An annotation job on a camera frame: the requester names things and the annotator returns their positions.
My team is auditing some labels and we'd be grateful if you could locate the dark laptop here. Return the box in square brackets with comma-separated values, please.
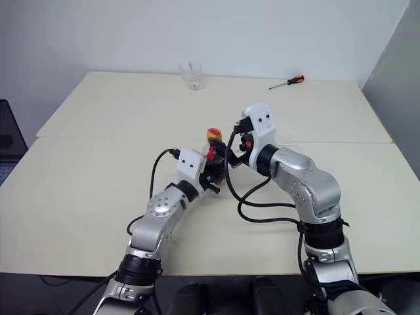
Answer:
[0, 98, 29, 188]

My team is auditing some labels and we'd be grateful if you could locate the clear bottle with dark drink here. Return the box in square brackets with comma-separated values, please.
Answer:
[203, 138, 228, 186]

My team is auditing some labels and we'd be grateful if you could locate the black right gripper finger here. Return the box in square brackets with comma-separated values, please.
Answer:
[211, 140, 228, 165]
[228, 148, 251, 169]

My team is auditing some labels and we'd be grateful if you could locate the dark rounded shape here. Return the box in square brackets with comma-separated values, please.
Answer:
[175, 281, 210, 315]
[251, 276, 280, 315]

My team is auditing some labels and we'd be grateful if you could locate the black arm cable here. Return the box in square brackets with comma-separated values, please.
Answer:
[126, 148, 181, 236]
[224, 126, 308, 274]

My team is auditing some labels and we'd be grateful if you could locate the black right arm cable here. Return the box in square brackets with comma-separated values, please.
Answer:
[224, 126, 308, 274]

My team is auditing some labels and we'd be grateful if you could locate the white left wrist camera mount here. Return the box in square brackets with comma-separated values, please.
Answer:
[177, 148, 205, 198]

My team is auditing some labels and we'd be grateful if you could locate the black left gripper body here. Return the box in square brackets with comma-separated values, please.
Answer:
[198, 173, 222, 195]

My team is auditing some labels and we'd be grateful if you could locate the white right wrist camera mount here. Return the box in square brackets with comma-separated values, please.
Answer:
[241, 100, 277, 172]

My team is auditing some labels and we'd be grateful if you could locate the grey partition panel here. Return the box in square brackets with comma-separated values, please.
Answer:
[360, 0, 420, 185]

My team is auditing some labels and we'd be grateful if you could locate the clear glass tumbler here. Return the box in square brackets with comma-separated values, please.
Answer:
[178, 60, 203, 91]

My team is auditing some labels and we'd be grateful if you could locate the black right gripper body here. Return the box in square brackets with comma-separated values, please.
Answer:
[233, 115, 256, 157]

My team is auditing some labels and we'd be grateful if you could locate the orange black handled screwdriver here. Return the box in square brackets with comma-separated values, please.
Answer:
[268, 74, 306, 91]

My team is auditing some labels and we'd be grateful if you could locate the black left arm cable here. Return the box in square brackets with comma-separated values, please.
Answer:
[126, 148, 181, 236]

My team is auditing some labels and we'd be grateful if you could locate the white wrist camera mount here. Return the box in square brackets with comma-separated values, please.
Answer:
[241, 100, 277, 172]
[177, 148, 205, 198]

